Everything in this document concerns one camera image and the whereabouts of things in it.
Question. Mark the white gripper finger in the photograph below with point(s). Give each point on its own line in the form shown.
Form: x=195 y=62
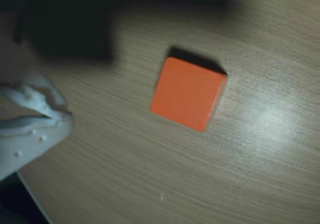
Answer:
x=30 y=143
x=47 y=93

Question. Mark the orange cube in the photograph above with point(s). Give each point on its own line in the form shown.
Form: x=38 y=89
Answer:
x=187 y=96

